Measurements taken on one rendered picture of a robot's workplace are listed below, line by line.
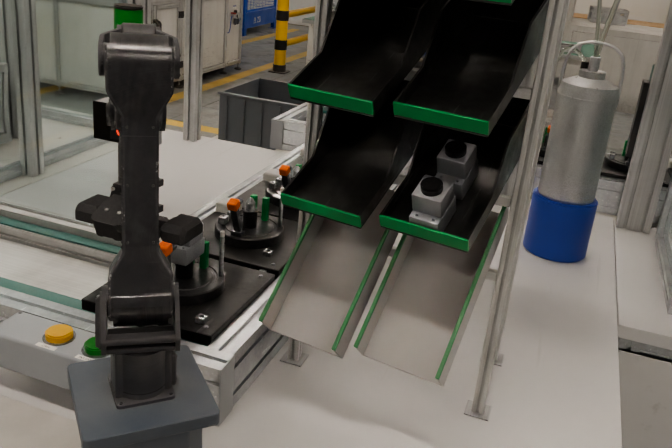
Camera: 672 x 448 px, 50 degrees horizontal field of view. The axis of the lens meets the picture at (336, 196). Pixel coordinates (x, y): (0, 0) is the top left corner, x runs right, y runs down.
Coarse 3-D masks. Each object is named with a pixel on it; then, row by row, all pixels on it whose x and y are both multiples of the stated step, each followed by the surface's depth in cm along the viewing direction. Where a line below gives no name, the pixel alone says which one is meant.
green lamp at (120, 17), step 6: (114, 12) 123; (120, 12) 122; (126, 12) 122; (132, 12) 123; (138, 12) 123; (114, 18) 124; (120, 18) 123; (126, 18) 123; (132, 18) 123; (138, 18) 124; (114, 24) 124; (120, 24) 123
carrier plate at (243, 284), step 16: (224, 272) 130; (240, 272) 130; (256, 272) 131; (224, 288) 124; (240, 288) 125; (256, 288) 125; (208, 304) 119; (224, 304) 119; (240, 304) 120; (192, 320) 113; (208, 320) 114; (224, 320) 114; (192, 336) 111; (208, 336) 110
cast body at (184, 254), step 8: (192, 240) 119; (200, 240) 122; (176, 248) 118; (184, 248) 118; (192, 248) 120; (200, 248) 122; (176, 256) 119; (184, 256) 118; (192, 256) 120; (184, 264) 119
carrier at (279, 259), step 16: (224, 208) 156; (240, 208) 158; (256, 208) 150; (208, 224) 150; (224, 224) 145; (256, 224) 145; (272, 224) 148; (288, 224) 154; (208, 240) 142; (240, 240) 140; (256, 240) 140; (272, 240) 142; (288, 240) 146; (224, 256) 136; (240, 256) 137; (256, 256) 137; (272, 256) 138; (288, 256) 139; (272, 272) 133
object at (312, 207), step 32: (352, 128) 116; (384, 128) 115; (416, 128) 108; (320, 160) 111; (352, 160) 110; (384, 160) 109; (288, 192) 104; (320, 192) 105; (352, 192) 104; (384, 192) 103; (352, 224) 99
